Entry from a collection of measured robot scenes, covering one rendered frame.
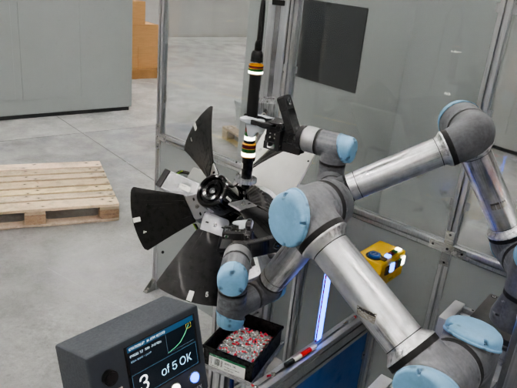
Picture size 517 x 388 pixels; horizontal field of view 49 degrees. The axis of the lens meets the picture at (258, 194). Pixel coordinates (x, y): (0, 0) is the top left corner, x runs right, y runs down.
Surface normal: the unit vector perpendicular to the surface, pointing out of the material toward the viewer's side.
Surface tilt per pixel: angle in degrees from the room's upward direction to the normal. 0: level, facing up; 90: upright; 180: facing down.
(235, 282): 90
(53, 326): 0
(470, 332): 8
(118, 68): 90
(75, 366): 90
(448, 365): 26
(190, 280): 49
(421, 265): 90
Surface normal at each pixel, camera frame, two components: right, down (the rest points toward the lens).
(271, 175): -0.44, -0.43
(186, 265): 0.11, -0.28
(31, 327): 0.09, -0.92
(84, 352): -0.11, -0.97
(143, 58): 0.63, 0.34
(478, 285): -0.66, 0.22
